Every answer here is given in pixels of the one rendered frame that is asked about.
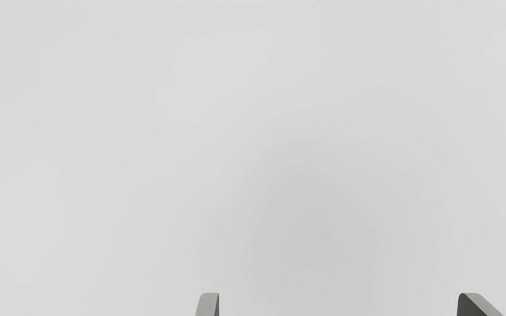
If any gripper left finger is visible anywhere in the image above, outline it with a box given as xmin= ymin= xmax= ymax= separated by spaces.
xmin=195 ymin=293 xmax=220 ymax=316

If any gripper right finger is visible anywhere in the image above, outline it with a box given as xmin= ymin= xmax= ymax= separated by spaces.
xmin=457 ymin=293 xmax=505 ymax=316

